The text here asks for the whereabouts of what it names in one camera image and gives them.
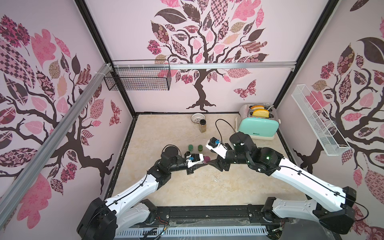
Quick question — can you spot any magenta paint jar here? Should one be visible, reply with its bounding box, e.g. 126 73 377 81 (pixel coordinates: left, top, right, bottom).
204 156 211 163

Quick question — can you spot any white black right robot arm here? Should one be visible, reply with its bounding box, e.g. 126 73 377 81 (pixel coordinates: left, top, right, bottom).
206 144 356 235

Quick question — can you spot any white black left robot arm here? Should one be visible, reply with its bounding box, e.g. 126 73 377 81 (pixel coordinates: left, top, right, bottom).
77 146 204 240

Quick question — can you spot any brown spice jar black lid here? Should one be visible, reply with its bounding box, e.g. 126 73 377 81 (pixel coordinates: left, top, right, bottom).
200 119 207 133

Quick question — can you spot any mint green Belinee toaster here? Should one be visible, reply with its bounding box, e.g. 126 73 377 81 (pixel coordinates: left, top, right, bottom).
235 104 281 140

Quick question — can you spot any yellow toast slice front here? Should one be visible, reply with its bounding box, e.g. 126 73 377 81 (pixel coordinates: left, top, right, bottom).
252 109 270 118

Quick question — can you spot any orange toast slice back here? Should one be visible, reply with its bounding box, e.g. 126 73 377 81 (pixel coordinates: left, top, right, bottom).
250 105 265 111

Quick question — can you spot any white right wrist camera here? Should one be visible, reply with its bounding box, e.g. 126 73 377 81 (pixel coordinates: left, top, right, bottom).
206 137 234 160

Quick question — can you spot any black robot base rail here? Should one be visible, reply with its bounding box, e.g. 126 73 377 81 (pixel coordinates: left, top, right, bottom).
149 203 328 229

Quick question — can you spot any white slotted cable duct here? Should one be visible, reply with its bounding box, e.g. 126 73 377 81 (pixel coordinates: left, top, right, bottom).
115 226 268 240

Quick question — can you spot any white wire wall shelf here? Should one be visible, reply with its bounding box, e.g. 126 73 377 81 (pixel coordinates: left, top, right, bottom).
291 84 352 156

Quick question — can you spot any black wire wall basket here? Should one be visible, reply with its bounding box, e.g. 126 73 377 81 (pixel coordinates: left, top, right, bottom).
104 59 172 91

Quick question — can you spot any aluminium rail back wall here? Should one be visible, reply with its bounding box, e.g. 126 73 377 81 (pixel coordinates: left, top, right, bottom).
114 62 297 70

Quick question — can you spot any aluminium rail wall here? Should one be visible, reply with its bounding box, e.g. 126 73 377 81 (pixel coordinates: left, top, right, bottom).
114 62 297 70
1 63 112 228

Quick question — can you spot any aluminium rail left wall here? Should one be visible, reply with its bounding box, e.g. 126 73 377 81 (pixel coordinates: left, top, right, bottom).
1 63 112 228

